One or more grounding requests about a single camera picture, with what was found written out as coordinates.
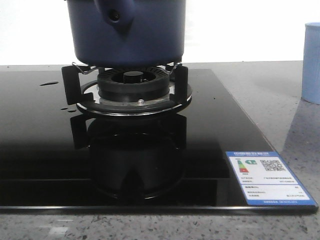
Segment dark blue cooking pot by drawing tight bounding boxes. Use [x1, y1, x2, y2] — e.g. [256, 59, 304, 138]
[67, 0, 186, 68]

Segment light blue ribbed cup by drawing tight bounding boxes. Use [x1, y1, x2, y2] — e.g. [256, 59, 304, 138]
[301, 22, 320, 105]

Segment black pot support grate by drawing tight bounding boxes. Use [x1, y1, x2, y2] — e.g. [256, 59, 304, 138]
[62, 62, 192, 117]

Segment black gas burner head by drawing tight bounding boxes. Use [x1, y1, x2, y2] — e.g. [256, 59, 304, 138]
[97, 67, 170, 103]

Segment black glass gas cooktop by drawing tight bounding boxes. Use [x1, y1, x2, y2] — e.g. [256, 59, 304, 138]
[0, 69, 319, 215]

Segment blue white energy label sticker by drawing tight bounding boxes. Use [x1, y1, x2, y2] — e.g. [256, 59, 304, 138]
[226, 151, 317, 207]

